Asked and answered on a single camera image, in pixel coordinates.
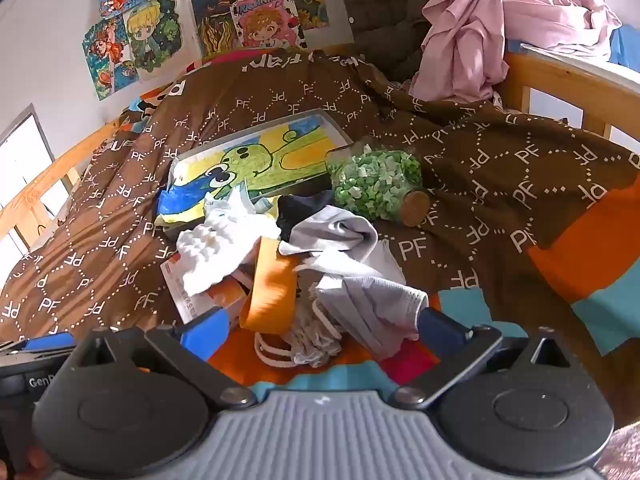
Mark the pink fleece garment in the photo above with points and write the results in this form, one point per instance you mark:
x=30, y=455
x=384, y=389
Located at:
x=622, y=455

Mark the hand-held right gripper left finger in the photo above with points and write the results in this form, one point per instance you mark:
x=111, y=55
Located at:
x=205, y=332

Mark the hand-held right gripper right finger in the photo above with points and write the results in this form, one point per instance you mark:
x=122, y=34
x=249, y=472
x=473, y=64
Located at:
x=442, y=332

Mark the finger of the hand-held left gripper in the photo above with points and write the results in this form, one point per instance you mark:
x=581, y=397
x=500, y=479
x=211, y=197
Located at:
x=47, y=344

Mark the brown printed blanket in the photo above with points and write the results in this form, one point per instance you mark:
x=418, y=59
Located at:
x=450, y=170

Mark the pink chibi girl poster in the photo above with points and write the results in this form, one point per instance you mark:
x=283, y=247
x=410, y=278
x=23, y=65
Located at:
x=267, y=25

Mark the crayon frog drawing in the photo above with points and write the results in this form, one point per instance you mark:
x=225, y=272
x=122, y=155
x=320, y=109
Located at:
x=260, y=160

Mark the dark green quilted jacket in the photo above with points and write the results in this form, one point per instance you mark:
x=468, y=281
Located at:
x=380, y=10

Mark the window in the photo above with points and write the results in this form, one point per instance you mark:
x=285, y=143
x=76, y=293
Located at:
x=22, y=160

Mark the black cow poster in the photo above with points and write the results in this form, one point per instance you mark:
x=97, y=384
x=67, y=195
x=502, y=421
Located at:
x=310, y=5

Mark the grey mesh cloth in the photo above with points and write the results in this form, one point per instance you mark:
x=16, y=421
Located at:
x=370, y=305

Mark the pink shirt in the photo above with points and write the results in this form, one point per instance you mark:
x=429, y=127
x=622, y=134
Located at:
x=475, y=25

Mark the white fluffy sock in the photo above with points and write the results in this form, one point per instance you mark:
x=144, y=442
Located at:
x=210, y=250

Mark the orange white medicine box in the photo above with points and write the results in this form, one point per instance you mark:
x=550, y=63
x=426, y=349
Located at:
x=190, y=305

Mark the glass jar of green stars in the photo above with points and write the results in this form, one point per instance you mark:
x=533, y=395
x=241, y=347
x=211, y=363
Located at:
x=375, y=185

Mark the dark cloth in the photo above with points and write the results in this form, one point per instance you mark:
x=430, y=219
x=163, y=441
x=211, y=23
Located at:
x=305, y=212

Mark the blue swirl painting poster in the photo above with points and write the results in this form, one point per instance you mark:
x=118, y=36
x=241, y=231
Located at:
x=212, y=20

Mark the wooden bed frame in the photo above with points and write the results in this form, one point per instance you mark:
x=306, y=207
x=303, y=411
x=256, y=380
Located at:
x=545, y=80

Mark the orange fish girl poster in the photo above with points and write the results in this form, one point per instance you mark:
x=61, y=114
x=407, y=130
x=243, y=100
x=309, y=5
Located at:
x=107, y=57

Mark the blond boy poster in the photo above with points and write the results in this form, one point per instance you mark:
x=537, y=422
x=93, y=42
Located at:
x=150, y=35

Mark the orange cloth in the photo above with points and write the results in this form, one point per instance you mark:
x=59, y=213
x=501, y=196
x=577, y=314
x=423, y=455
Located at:
x=270, y=285

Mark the person's left hand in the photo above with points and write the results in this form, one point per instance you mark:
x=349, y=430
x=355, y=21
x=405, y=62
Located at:
x=39, y=461

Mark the blue cloth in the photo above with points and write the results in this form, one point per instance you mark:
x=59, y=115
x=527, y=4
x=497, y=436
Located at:
x=625, y=47

